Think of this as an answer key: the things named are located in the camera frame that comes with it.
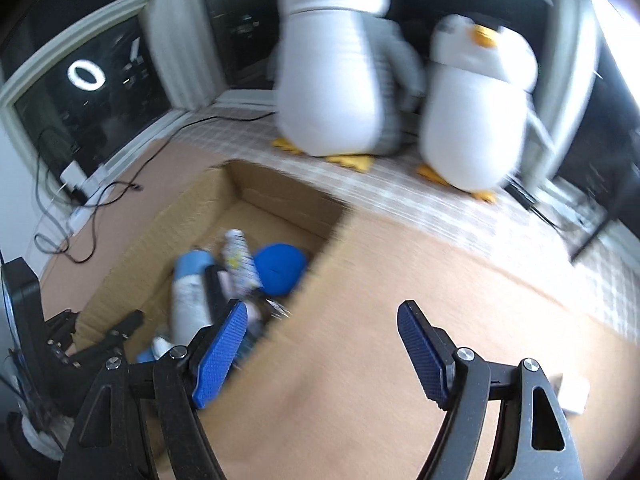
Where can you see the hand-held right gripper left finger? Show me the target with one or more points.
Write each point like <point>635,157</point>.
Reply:
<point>222,355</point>

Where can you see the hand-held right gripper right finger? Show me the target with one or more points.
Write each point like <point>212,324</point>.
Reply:
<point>422,355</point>

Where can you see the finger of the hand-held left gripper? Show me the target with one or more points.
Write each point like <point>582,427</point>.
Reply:
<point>110,340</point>
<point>25,300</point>

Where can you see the white bottle with blue cap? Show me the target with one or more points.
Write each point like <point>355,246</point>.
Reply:
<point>187,300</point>

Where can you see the blue round tin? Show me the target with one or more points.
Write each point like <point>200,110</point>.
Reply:
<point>280,270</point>

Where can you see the cardboard box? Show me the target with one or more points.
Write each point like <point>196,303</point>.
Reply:
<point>270,195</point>

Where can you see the brown cork mat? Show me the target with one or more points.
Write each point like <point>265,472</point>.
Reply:
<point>375,260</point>

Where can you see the white charger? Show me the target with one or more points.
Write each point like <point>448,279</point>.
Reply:
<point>72,172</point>

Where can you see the small white block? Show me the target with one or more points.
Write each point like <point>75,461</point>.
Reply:
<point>575,395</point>

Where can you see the checked cloth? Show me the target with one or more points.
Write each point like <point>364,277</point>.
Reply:
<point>400,195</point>

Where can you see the black power strip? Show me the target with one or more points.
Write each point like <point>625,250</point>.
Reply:
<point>522,195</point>

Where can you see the small penguin plush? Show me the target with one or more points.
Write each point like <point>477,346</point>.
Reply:
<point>470,125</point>

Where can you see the large penguin plush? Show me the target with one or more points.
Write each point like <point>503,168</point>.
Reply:
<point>330,85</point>

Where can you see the white window frame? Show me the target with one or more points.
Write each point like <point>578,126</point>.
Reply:
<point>170,50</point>

